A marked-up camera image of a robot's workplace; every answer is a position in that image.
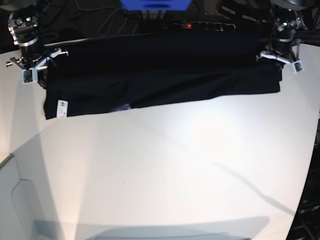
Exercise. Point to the blue box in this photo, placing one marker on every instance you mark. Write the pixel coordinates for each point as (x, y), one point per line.
(157, 5)

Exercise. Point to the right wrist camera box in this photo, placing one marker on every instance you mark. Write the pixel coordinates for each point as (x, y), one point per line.
(29, 76)

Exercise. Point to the white shirt label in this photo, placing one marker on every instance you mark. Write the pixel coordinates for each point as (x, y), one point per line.
(62, 109)

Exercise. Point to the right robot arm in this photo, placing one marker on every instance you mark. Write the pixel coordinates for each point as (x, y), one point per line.
(24, 24)

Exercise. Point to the white power strip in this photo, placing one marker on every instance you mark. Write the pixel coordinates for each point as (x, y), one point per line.
(198, 26)

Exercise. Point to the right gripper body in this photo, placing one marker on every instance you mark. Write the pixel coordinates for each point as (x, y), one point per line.
(39, 63)

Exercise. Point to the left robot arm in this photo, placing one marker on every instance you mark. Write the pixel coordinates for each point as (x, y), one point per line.
(282, 45)

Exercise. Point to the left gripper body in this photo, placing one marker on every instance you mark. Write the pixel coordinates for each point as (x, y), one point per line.
(286, 57)

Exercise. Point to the black T-shirt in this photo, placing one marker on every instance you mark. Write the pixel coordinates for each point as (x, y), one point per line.
(100, 76)

